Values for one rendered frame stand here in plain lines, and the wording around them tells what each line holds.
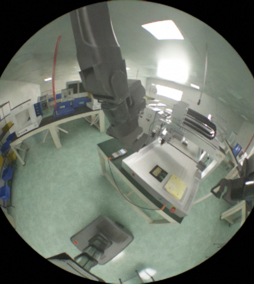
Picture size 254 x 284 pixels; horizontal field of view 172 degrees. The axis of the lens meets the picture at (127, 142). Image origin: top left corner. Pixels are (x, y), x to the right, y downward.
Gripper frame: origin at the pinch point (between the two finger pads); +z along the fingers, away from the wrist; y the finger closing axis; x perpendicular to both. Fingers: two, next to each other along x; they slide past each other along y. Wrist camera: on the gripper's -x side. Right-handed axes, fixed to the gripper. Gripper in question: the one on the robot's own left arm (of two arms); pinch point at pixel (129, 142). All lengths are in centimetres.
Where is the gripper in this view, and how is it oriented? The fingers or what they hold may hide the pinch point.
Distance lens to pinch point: 33.5
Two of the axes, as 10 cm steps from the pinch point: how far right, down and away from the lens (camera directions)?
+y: -7.8, -4.5, 4.3
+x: -5.9, 7.6, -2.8
